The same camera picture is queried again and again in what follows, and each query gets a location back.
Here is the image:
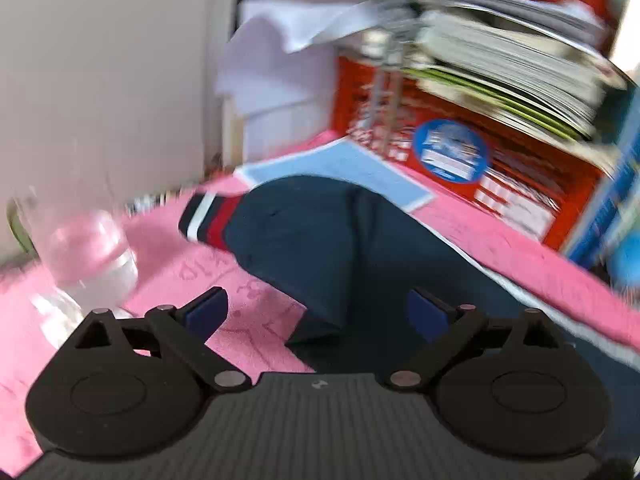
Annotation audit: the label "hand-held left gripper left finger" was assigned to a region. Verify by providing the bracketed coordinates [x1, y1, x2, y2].
[60, 286, 253, 395]

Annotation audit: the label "clear drinking glass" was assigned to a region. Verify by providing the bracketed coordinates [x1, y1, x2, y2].
[7, 150, 140, 351]

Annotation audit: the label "pink blanket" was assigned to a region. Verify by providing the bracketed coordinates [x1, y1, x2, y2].
[0, 130, 640, 476]

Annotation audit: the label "stack of magazines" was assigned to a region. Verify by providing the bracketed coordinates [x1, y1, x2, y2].
[400, 0, 632, 142]

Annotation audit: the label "white paper sheets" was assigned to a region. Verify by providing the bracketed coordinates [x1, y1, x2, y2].
[215, 0, 381, 117]

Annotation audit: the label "grey metal stand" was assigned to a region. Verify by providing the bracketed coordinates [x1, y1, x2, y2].
[357, 0, 428, 151]

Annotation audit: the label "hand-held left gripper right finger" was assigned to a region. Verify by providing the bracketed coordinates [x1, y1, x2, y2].
[382, 287, 576, 394]

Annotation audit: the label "blue book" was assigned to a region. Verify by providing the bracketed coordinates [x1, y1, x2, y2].
[562, 80, 640, 277]

